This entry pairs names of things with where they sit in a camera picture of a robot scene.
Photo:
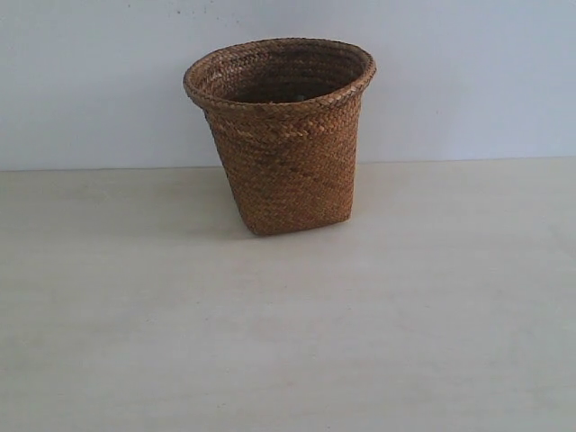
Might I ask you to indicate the brown woven wicker basket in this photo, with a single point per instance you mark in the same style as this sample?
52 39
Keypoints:
284 115

